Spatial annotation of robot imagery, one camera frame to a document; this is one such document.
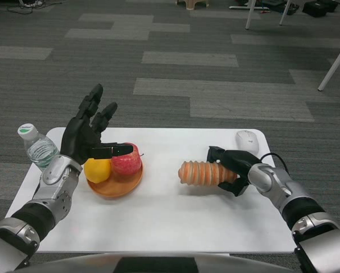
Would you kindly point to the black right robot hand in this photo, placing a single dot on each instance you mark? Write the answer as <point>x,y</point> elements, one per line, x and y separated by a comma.
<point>238,163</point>

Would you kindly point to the white power strip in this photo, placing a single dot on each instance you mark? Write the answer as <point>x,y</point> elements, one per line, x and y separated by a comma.
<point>30,3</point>

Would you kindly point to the red apple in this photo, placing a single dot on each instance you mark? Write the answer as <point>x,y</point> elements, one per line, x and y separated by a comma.
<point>127,162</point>

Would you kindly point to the yellow lemon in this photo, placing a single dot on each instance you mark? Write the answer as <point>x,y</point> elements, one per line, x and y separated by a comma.
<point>97,170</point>

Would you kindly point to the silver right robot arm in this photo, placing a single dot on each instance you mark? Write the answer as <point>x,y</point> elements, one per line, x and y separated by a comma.
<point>298,204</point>

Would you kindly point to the orange round plate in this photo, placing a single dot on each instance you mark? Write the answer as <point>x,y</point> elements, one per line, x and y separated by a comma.
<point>115,185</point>

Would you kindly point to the clear plastic water bottle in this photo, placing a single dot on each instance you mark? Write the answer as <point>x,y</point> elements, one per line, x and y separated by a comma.
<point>38,148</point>

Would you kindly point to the white computer mouse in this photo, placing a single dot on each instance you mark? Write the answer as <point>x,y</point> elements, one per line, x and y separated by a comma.
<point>247,140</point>

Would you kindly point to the beige plastic stool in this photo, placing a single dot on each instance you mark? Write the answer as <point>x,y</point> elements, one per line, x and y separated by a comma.
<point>193,3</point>

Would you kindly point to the silver robot chest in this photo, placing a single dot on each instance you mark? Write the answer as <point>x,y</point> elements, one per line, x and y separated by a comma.
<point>169,263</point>

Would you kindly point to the black equipment case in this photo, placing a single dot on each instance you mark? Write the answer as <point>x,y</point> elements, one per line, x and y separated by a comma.
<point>317,8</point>

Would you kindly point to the white slanted desk leg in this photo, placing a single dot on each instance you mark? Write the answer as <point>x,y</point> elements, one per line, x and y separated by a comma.
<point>336,65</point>

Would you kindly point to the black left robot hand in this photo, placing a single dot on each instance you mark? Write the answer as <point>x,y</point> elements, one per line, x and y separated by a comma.
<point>78,139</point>

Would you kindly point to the ridged orange bread loaf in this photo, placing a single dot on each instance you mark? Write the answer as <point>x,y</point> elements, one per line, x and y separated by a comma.
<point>204,174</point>

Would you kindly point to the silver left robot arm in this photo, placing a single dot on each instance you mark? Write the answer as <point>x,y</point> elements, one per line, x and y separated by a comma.
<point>36,207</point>

